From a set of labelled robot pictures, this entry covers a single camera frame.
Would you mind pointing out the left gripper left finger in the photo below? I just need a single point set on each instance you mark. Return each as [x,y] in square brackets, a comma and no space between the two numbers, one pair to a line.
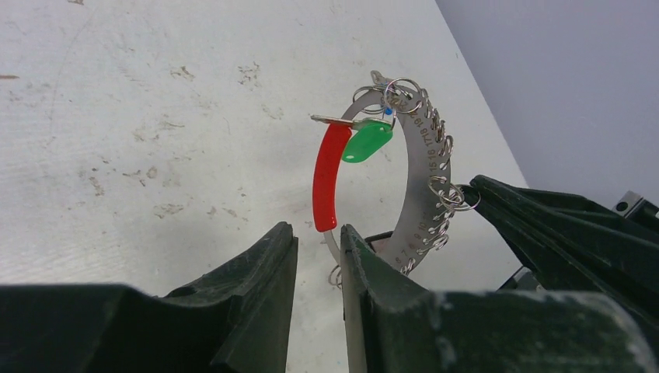
[235,318]

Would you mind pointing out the metal keyring with red handle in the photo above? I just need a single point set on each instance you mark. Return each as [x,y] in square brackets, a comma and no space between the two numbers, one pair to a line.
[431,199]

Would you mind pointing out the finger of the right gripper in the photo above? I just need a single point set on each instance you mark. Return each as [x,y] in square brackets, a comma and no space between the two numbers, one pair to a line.
[566,231]

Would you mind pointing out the key with green tag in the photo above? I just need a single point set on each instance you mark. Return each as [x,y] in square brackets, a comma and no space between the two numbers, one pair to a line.
[370,134]

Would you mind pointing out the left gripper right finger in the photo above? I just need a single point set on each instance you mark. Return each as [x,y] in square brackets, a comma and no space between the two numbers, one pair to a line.
[395,325]

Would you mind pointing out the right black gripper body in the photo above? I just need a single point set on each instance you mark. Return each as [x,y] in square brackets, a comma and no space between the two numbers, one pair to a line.
[633,211]

